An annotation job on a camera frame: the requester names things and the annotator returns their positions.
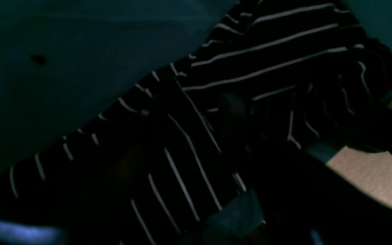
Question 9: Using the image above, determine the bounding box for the teal table cloth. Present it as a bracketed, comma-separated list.
[0, 0, 392, 235]

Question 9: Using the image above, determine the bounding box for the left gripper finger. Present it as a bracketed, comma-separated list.
[219, 94, 392, 245]

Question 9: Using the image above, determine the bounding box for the navy white striped t-shirt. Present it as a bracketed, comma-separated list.
[0, 0, 392, 245]

